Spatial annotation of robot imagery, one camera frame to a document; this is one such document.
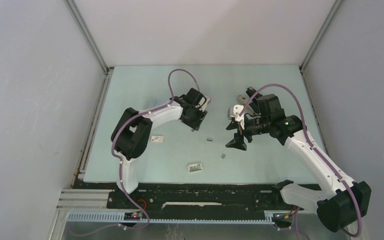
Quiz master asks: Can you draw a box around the beige and black stapler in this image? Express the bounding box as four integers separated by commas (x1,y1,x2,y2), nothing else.
236,95,249,106

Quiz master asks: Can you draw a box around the light blue stapler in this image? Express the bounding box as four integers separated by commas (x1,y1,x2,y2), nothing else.
148,98,158,108

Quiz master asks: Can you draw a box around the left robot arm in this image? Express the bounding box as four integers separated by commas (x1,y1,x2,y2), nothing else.
110,88,211,208

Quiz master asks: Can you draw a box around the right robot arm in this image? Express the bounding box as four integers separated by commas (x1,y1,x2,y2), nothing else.
226,94,372,233

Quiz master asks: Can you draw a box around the open staple tray box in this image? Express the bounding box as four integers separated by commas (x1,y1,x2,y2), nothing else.
187,163,203,173

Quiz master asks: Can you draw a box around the white staple box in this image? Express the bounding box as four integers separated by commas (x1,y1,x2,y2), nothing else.
151,135,164,143

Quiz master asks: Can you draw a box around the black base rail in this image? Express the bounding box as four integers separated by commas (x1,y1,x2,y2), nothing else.
106,183,296,222

